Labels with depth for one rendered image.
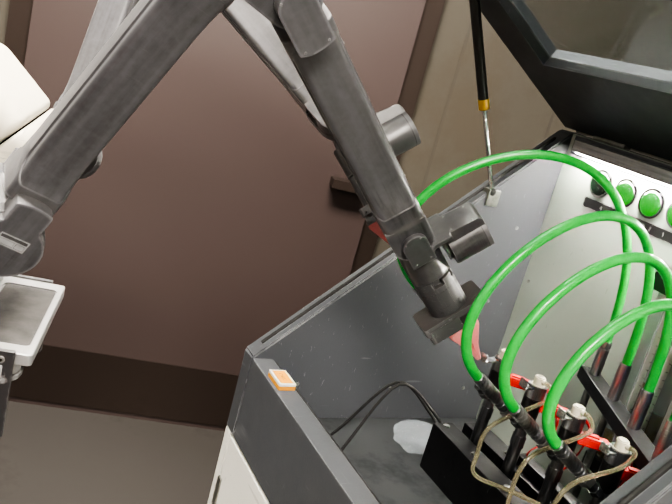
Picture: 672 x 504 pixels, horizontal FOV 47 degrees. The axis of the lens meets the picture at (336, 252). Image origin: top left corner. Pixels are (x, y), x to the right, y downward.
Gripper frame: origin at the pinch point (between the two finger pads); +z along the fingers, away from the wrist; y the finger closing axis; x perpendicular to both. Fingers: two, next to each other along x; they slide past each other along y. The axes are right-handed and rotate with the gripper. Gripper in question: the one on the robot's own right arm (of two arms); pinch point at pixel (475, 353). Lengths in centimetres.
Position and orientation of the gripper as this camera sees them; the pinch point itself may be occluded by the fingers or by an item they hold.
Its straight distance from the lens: 115.4
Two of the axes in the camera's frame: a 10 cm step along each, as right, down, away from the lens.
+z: 4.9, 8.0, 3.4
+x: -1.7, -3.0, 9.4
